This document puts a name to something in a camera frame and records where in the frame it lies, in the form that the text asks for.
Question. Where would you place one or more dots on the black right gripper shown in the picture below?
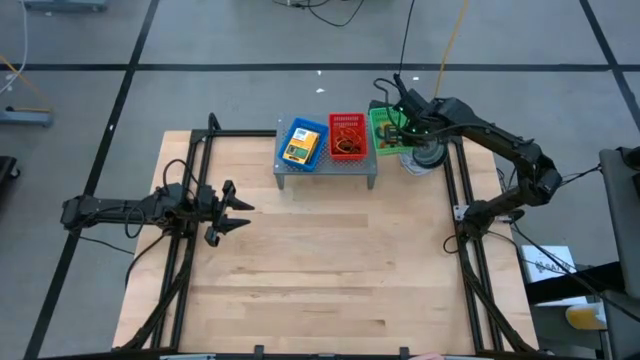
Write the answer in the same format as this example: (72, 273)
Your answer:
(420, 120)

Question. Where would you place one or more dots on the yellow crayon box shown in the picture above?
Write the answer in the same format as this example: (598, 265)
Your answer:
(301, 145)

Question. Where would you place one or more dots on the white round spot lamp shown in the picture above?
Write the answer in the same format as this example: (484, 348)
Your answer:
(430, 159)

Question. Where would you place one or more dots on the blue plastic basket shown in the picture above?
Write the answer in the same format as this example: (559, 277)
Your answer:
(287, 127)

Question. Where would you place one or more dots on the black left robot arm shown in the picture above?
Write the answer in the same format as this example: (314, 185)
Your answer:
(115, 210)

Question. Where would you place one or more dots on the white printed cardboard box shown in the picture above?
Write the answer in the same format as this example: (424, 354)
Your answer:
(540, 255)

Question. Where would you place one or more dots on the black table edge clamp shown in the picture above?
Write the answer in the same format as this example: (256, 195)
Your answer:
(405, 353)
(258, 352)

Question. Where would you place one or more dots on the black side desk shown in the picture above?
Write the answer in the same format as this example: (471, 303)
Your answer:
(575, 295)

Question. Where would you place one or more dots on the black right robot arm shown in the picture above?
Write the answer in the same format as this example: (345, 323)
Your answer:
(500, 137)

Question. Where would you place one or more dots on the red plastic basket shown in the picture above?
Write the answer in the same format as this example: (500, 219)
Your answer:
(347, 120)

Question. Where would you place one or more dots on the grey stand base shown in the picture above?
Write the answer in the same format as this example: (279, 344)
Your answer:
(65, 5)
(25, 119)

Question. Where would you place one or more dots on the grey perforated metal riser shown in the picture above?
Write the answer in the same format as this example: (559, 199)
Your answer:
(325, 167)

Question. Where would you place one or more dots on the yellow plastic object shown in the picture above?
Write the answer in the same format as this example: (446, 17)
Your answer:
(585, 317)

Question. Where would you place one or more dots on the thin orange loop band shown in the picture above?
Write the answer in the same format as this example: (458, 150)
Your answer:
(350, 136)

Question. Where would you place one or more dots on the green plastic basket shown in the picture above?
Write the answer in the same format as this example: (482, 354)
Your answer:
(380, 117)

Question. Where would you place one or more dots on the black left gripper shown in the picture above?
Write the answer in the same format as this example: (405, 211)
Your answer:
(217, 212)

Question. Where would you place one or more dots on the black caster foot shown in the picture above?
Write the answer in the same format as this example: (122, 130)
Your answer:
(7, 167)

